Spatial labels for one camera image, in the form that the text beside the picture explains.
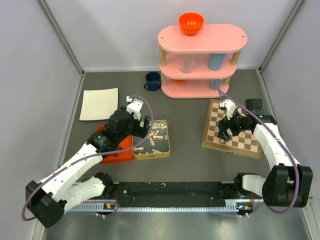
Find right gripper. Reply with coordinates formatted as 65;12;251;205
217;107;250;141

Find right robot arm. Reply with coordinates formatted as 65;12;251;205
217;98;313;208

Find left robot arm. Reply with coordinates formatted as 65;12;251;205
21;108;154;228

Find wooden chess board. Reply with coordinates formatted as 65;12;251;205
201;98;264;160

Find white piece in tin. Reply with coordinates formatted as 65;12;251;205
133;146;145;154

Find gold metal tin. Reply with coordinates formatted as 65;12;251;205
132;119;171;160

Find white bishop in tin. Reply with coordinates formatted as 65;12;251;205
152;135;165;140

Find orange metal tin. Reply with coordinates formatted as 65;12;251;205
100;135;134;164

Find light blue lower cup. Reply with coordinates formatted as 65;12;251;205
209;79;223;90

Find light blue cup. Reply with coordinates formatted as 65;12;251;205
209;79;223;90
208;53;226;71

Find white square plate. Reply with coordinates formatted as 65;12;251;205
79;87;119;121

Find dark blue mug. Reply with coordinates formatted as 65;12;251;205
144;71;161;91

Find small orange bowl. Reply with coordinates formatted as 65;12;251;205
172;79;186;84

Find pink three-tier shelf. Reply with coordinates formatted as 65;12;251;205
158;24;248;99

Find clear glass cup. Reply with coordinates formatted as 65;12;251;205
180;54;195;74

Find orange plastic bowl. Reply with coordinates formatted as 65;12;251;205
178;12;205;36

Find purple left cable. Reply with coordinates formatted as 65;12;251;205
21;94;155;222

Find purple cable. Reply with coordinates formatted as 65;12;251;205
21;94;155;222
211;79;305;215

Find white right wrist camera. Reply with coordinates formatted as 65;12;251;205
219;99;237;120

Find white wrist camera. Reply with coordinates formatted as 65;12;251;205
125;96;144;120
219;99;237;120

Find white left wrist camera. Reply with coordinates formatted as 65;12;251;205
125;96;144;120

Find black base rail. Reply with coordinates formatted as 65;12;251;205
84;181;265;208

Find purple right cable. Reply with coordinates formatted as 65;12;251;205
211;79;305;215

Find grey cable duct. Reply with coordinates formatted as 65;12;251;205
69;200;253;214

